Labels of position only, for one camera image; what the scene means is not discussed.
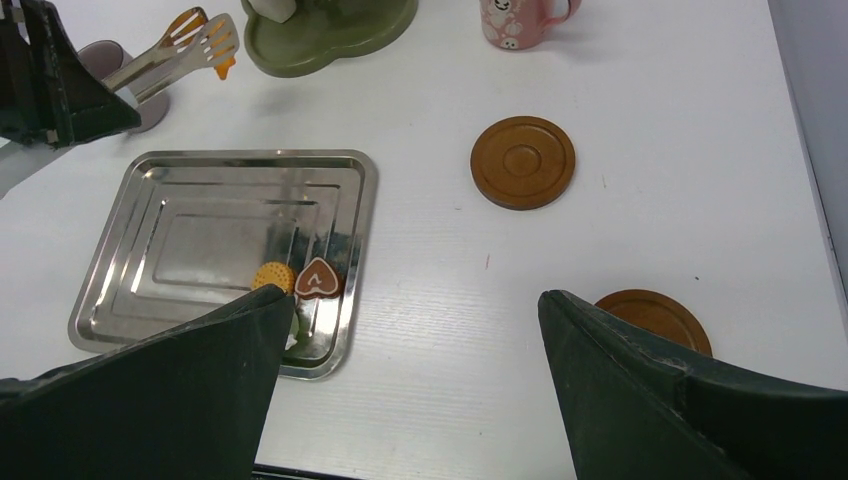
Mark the green swiss roll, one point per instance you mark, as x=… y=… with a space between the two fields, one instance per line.
x=294 y=331

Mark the brown wooden coaster near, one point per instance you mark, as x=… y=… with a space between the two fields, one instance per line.
x=659 y=314

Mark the pink floral mug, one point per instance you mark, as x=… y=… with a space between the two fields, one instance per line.
x=522 y=24

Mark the grey purple mug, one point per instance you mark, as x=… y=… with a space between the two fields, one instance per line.
x=104 y=57

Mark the white swiss roll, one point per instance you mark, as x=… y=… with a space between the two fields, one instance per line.
x=279 y=11

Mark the metal serving tongs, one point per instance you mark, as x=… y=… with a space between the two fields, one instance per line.
x=142 y=79

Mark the green three-tier serving stand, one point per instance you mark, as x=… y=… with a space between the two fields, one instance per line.
x=321 y=32

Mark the orange fish cake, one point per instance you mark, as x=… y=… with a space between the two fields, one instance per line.
x=213 y=46

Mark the brown wooden coaster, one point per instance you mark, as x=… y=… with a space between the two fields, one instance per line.
x=523 y=162
x=659 y=314

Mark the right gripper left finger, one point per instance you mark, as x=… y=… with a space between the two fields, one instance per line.
x=187 y=403

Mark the brown heart cookie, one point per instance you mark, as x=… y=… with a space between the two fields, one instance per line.
x=319 y=279

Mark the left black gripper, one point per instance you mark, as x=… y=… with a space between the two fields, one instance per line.
x=47 y=95

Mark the stainless steel tray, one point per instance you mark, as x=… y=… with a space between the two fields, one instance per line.
x=188 y=230

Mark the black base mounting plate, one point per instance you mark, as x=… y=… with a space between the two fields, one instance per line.
x=267 y=472

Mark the round tan biscuit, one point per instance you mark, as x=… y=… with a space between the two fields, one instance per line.
x=275 y=273

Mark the brown wooden coaster far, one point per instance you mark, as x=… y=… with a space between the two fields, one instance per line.
x=523 y=162

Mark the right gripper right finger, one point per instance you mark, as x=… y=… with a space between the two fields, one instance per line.
x=638 y=406

